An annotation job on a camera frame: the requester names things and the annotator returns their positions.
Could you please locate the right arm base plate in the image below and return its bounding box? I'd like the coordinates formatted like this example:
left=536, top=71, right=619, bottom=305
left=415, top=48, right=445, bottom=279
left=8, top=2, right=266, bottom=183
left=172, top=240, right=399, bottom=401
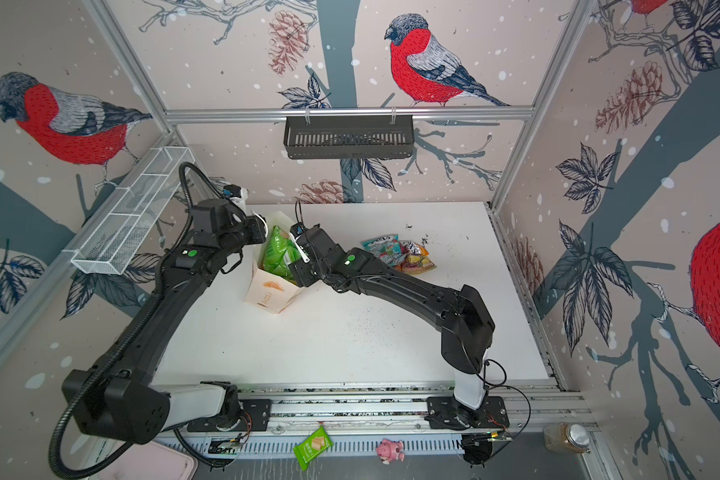
left=425, top=396, right=509, bottom=431

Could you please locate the white wire mesh basket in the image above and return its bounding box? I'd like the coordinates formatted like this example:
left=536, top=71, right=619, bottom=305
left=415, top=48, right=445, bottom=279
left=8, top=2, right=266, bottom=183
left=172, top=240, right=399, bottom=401
left=71, top=146, right=195, bottom=275

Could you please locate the pink pig toy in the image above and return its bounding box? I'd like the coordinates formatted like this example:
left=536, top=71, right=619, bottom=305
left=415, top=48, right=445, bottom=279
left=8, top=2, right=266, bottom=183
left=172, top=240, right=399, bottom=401
left=375, top=439, right=405, bottom=465

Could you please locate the teal Fox's candy bag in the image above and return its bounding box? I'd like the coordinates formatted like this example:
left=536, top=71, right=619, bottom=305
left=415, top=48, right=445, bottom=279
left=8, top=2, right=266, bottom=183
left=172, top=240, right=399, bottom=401
left=362, top=234, right=405, bottom=267

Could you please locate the aluminium horizontal frame bar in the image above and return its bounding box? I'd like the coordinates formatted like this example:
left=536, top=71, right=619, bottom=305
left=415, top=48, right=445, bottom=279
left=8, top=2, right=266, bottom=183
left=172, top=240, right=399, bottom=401
left=163, top=106, right=536, bottom=125

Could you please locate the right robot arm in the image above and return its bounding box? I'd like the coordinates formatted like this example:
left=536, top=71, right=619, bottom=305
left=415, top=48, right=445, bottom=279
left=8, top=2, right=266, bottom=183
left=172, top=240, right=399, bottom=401
left=289, top=222, right=495, bottom=413

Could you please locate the green snack packet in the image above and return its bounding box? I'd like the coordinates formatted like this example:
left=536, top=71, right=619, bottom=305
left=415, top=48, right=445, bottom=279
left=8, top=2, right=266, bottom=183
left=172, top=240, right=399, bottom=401
left=293, top=425, right=334, bottom=471
left=260, top=225, right=301, bottom=282

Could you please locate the glass jar with lid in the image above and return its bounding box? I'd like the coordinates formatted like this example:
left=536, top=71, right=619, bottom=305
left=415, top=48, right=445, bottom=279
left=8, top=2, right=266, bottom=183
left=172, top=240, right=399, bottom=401
left=544, top=422, right=591, bottom=454

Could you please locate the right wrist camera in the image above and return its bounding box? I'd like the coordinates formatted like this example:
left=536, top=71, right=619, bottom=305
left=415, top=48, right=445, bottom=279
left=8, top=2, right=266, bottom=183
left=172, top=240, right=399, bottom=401
left=289, top=222, right=310, bottom=263

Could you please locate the pink tray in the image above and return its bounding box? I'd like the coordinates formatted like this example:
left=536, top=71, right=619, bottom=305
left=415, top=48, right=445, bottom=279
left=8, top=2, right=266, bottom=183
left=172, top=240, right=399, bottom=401
left=93, top=442, right=198, bottom=480

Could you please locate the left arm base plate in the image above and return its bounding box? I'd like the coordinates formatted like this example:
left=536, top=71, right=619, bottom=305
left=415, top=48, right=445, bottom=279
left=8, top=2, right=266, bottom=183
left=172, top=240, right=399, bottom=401
left=186, top=399, right=272, bottom=433

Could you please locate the black hanging metal shelf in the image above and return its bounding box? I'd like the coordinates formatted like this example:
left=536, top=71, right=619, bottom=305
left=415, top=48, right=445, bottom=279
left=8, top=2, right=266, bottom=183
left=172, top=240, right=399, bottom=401
left=283, top=115, right=415, bottom=160

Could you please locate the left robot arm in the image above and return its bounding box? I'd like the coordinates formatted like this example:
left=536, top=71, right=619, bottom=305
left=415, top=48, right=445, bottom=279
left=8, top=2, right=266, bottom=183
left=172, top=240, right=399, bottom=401
left=62, top=199, right=268, bottom=444

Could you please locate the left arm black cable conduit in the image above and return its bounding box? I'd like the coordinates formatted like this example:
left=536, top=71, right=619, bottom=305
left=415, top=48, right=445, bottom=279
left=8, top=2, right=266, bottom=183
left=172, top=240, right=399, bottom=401
left=47, top=161, right=241, bottom=480

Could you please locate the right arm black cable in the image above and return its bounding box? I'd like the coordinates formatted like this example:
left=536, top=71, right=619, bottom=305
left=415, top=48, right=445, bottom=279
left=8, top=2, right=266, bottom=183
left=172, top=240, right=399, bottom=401
left=473, top=358, right=533, bottom=466

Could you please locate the aluminium rail frame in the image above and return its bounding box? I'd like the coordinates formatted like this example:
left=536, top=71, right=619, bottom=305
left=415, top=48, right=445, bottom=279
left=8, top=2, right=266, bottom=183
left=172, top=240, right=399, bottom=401
left=98, top=381, right=601, bottom=463

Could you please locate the beige paper bag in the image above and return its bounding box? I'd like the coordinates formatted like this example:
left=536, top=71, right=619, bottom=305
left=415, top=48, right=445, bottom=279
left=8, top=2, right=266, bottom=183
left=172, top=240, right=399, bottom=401
left=245, top=208, right=305, bottom=314

